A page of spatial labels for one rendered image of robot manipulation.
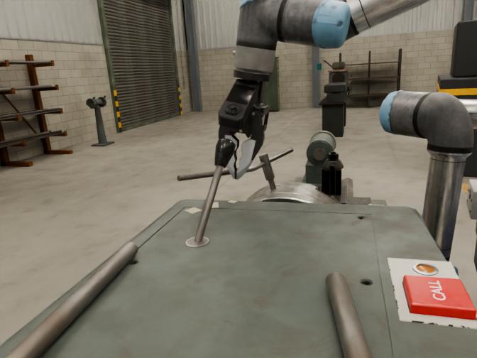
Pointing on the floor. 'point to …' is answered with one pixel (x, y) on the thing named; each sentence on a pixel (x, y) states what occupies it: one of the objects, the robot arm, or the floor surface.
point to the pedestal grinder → (99, 120)
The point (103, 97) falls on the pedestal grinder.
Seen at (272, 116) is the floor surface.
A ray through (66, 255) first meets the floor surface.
